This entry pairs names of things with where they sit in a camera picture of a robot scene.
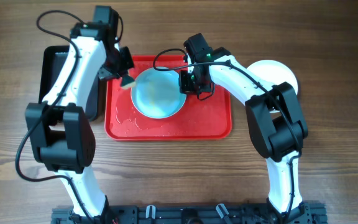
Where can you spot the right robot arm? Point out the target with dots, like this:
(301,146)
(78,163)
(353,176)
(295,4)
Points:
(276,123)

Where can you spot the black rectangular tray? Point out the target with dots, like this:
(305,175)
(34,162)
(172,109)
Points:
(53,60)

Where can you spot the light blue plate top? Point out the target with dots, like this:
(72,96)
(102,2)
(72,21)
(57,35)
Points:
(156,94)

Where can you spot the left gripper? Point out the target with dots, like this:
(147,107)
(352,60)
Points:
(127,65)

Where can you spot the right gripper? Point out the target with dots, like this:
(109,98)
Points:
(186,88)

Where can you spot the red plastic tray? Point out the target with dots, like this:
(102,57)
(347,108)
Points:
(197,120)

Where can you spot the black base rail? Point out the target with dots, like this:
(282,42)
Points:
(246,213)

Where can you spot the green and yellow sponge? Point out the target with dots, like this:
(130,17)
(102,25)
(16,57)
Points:
(127,82)

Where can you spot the white plate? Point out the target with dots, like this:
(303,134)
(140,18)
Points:
(272,72)

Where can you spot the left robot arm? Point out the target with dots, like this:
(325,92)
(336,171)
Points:
(58,129)

